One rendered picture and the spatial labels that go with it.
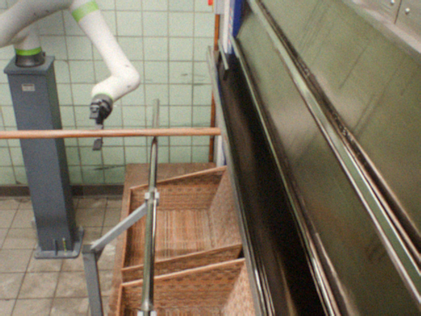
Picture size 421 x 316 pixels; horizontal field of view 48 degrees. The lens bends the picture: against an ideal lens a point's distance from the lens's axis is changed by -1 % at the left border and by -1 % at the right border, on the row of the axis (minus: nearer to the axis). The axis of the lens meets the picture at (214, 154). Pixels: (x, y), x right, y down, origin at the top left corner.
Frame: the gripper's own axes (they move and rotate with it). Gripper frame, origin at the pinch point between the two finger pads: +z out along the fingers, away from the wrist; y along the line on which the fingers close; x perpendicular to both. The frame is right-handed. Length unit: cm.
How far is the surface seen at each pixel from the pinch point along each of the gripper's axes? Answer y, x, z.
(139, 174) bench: 61, -12, -63
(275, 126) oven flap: -29, -56, 50
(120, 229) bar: 15.0, -11.2, 38.7
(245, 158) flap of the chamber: -21, -48, 54
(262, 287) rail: -24, -44, 102
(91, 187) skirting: 112, 26, -122
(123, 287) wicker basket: 46, -10, 35
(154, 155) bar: 1.6, -22.7, 14.4
